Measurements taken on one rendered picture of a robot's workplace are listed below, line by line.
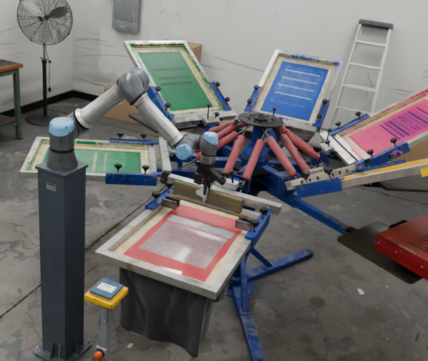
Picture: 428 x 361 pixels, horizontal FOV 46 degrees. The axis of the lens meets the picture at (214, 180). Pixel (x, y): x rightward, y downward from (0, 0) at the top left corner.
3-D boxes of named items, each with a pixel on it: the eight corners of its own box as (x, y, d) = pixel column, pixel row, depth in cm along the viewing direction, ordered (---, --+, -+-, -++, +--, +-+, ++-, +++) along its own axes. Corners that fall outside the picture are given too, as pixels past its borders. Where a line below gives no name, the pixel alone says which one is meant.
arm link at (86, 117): (51, 127, 253) (132, 66, 234) (64, 118, 267) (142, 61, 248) (66, 146, 256) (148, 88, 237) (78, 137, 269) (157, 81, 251)
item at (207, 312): (200, 356, 238) (210, 281, 220) (192, 353, 239) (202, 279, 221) (232, 302, 277) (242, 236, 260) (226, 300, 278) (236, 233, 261)
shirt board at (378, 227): (448, 272, 267) (453, 259, 263) (406, 296, 242) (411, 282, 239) (272, 175, 358) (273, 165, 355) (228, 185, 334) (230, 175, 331)
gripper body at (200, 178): (198, 178, 265) (201, 157, 260) (214, 183, 262) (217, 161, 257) (192, 183, 258) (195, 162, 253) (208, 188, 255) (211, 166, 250)
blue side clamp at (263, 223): (252, 249, 251) (254, 237, 248) (242, 246, 252) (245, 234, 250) (268, 224, 277) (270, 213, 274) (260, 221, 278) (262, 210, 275)
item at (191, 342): (197, 360, 236) (207, 284, 218) (114, 328, 249) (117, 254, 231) (200, 356, 239) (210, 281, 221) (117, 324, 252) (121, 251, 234)
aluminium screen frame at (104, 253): (215, 300, 209) (216, 292, 207) (94, 258, 226) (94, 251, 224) (267, 221, 277) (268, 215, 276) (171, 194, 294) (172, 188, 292)
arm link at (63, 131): (44, 148, 245) (44, 122, 239) (56, 140, 257) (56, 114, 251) (68, 152, 243) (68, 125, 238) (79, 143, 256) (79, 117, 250)
